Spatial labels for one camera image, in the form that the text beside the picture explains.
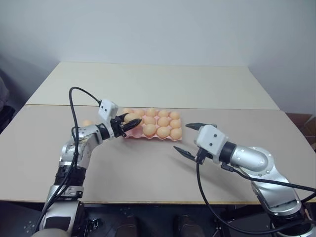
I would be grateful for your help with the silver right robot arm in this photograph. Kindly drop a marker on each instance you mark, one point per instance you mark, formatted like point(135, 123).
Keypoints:
point(259, 163)

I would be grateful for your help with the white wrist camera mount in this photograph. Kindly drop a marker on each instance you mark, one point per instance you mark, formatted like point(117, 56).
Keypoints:
point(211, 140)
point(106, 108)

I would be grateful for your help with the dark rounded shape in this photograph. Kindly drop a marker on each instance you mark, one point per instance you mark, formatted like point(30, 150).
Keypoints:
point(184, 225)
point(128, 225)

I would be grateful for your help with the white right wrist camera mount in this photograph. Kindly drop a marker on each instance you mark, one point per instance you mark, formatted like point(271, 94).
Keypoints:
point(211, 140)

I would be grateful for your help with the dark object beside table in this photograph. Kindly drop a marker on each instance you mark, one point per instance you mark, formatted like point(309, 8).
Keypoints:
point(5, 98)

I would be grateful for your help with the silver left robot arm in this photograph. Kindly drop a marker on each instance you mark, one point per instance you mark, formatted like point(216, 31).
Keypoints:
point(81, 145)

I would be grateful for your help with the pink egg tray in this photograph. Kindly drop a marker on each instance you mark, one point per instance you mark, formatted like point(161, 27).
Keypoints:
point(138, 134)

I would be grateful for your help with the beige egg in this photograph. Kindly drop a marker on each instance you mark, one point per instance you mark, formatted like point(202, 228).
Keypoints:
point(140, 112)
point(163, 121)
point(129, 110)
point(131, 117)
point(149, 129)
point(148, 120)
point(175, 123)
point(151, 112)
point(176, 133)
point(87, 122)
point(174, 115)
point(163, 132)
point(163, 113)

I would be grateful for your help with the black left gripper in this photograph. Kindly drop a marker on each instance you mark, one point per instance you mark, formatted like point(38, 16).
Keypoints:
point(118, 128)

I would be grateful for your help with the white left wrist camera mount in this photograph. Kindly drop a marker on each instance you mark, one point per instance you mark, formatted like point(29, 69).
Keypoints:
point(106, 108)

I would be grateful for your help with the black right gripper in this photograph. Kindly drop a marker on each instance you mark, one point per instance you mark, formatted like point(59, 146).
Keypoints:
point(203, 155)

